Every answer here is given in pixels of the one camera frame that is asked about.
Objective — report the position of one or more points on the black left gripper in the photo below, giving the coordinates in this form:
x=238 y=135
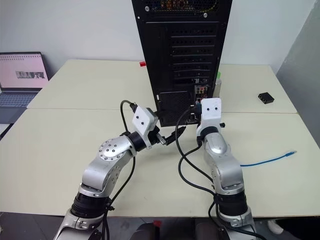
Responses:
x=154 y=140

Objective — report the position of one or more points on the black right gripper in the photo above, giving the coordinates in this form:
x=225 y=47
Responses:
x=195 y=118

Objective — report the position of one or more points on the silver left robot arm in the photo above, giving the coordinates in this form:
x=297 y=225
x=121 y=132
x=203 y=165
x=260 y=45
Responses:
x=100 y=172

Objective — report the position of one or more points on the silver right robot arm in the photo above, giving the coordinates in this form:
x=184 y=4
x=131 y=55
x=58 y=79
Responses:
x=225 y=165

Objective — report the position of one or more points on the black computer tower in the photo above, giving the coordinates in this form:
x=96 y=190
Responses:
x=160 y=62

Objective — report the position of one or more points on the grey bottle with green cap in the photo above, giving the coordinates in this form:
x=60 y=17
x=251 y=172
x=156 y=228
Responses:
x=218 y=86

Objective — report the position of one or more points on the small red tape marker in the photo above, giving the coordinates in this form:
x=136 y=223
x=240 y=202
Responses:
x=142 y=64

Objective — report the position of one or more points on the small black adapter box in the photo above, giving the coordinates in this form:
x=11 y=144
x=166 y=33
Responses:
x=266 y=97

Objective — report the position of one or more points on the white shoe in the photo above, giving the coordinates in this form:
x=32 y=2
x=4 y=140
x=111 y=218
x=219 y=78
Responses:
x=275 y=227

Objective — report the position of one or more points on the open grey laptop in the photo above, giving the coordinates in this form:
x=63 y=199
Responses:
x=20 y=75

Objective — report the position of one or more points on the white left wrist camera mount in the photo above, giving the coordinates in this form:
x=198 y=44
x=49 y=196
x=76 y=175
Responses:
x=143 y=120

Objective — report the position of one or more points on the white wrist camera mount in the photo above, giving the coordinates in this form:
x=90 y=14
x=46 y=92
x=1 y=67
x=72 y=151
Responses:
x=143 y=120
x=210 y=112

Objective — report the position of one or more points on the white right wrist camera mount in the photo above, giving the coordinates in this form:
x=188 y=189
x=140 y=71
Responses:
x=210 y=112

